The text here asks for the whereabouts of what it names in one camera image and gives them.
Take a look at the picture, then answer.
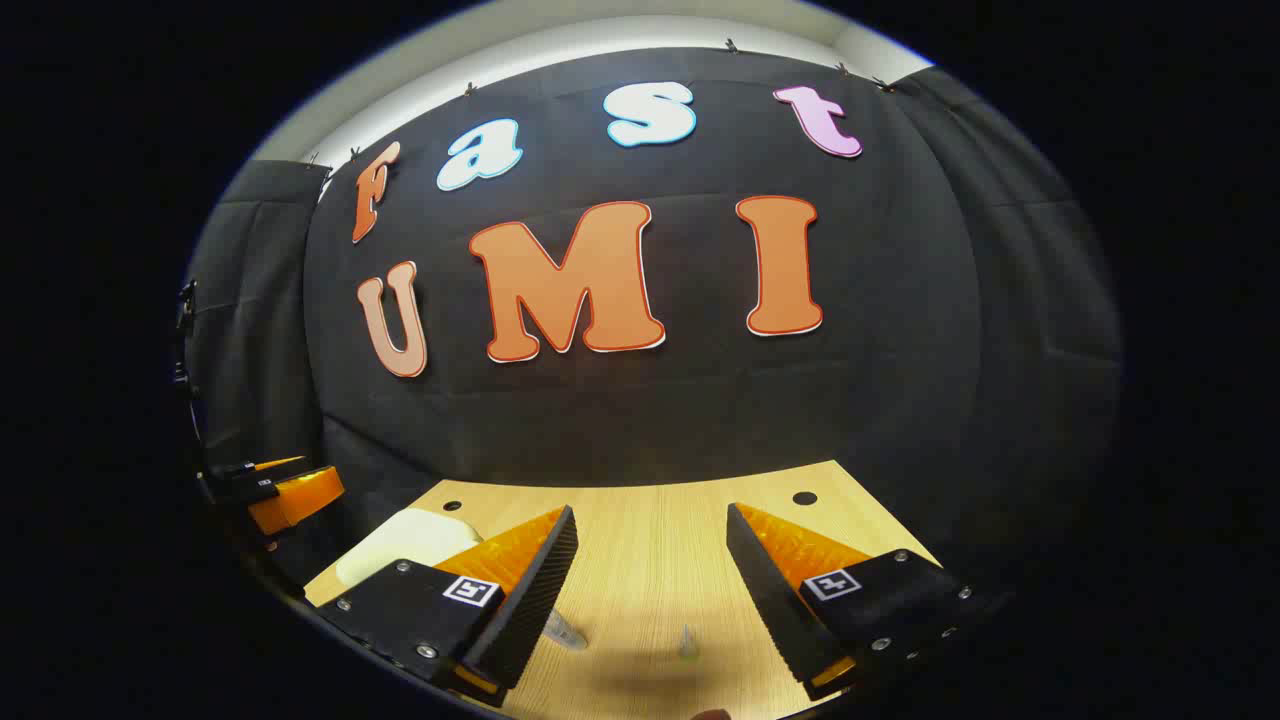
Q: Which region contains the black backdrop cloth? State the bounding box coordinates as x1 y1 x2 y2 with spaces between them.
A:
180 45 1126 601

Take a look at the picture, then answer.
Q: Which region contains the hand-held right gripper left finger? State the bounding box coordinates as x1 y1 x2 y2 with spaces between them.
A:
316 505 580 708

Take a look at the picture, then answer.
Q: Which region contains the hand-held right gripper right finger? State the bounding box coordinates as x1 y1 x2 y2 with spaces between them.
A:
726 502 1009 703

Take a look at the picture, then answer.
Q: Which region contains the clear tube with green cap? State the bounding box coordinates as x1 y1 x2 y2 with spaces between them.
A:
545 609 592 652

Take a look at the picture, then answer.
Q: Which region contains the pale yellow suitcase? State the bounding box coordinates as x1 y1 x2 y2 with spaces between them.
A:
335 507 483 591

